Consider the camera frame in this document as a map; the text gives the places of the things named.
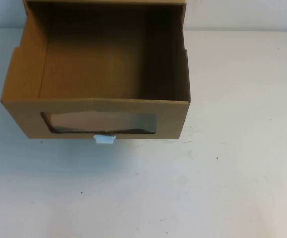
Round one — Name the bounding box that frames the windowed cardboard shoe box drawer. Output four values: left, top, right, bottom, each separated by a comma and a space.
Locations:
0, 1, 191, 139

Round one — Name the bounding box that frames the white plastic drawer handle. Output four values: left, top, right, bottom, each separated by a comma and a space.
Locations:
93, 134, 116, 145

